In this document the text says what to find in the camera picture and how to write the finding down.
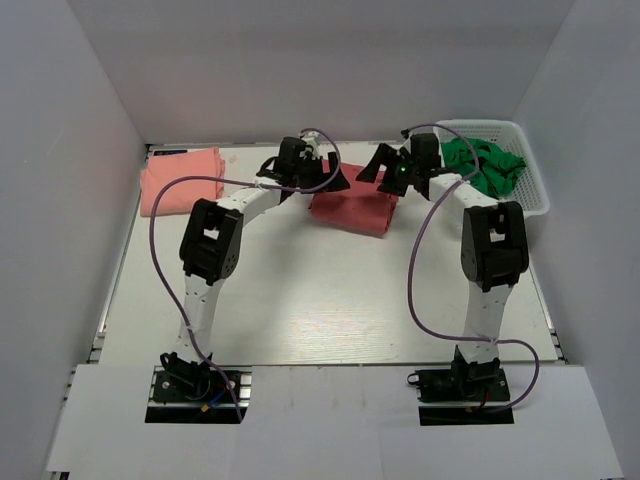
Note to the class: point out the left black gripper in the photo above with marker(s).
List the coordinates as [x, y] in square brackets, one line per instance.
[327, 182]

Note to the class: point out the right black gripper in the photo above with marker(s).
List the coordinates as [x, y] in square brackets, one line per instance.
[386, 155]

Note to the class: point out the red t-shirt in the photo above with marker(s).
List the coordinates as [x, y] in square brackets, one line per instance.
[361, 209]

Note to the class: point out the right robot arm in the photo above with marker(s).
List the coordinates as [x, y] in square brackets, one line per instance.
[494, 250]

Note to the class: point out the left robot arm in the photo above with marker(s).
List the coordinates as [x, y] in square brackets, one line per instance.
[210, 247]

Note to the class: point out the green t-shirt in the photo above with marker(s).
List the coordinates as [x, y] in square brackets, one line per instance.
[499, 171]

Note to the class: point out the white plastic basket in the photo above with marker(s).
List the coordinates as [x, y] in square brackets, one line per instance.
[525, 195]

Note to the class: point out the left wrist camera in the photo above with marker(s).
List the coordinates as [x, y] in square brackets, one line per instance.
[311, 139]

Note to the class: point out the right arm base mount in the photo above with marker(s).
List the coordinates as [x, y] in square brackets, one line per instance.
[464, 394]

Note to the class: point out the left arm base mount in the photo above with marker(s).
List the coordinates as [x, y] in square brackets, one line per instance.
[184, 392]

